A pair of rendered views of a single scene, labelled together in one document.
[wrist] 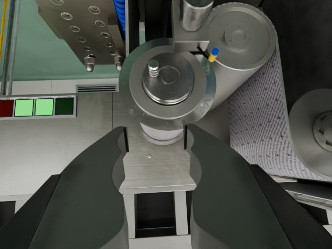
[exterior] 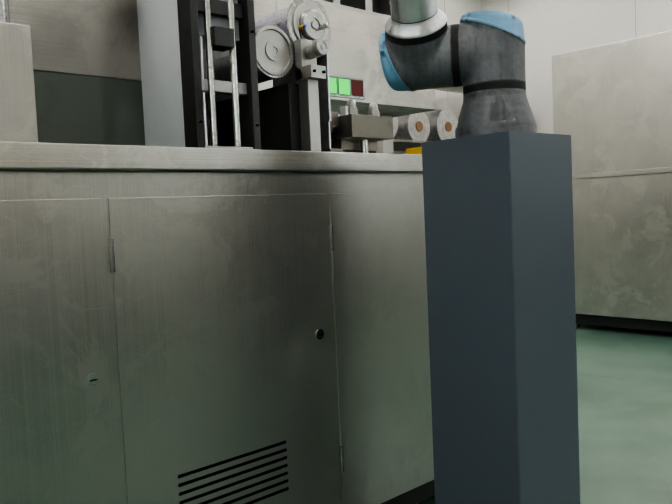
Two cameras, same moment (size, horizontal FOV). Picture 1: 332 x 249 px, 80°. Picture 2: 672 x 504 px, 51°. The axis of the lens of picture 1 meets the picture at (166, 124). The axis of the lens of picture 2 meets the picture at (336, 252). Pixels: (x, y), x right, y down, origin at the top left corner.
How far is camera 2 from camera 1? 1.73 m
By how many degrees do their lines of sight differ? 45
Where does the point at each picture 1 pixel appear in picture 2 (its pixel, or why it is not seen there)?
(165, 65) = (316, 31)
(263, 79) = not seen: hidden behind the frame
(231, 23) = (276, 61)
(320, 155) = not seen: outside the picture
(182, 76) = (309, 22)
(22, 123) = (343, 72)
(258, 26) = (261, 57)
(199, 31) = (305, 45)
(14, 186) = (342, 16)
